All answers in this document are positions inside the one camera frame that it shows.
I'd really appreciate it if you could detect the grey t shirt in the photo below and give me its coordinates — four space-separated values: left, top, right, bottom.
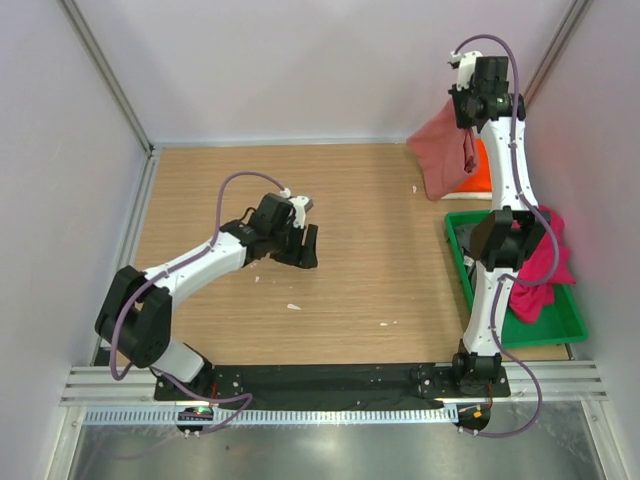
454 224 477 292

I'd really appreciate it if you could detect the salmon pink t shirt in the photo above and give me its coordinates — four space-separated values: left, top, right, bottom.
406 99 478 201

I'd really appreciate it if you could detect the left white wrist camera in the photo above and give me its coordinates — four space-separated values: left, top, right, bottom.
279 188 313 229

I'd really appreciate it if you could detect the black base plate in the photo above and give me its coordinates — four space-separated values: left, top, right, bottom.
154 363 511 412

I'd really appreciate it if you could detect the folded orange t shirt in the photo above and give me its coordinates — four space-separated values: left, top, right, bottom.
455 139 492 195

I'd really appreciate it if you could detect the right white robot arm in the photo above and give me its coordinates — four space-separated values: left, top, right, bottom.
449 51 550 396

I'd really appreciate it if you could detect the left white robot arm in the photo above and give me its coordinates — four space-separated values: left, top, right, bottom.
95 192 318 400

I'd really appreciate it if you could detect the slotted cable duct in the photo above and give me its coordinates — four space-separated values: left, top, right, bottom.
83 405 458 426

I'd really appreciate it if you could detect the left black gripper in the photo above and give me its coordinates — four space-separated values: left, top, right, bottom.
268 219 317 268

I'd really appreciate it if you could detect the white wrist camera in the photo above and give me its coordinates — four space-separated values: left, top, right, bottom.
279 188 313 229
449 50 483 91

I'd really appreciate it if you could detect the green plastic bin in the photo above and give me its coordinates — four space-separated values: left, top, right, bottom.
444 210 588 349

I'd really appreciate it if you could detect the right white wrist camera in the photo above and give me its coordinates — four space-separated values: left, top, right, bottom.
449 50 483 91

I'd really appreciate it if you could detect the magenta t shirt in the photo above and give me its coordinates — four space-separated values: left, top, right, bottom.
507 202 576 325

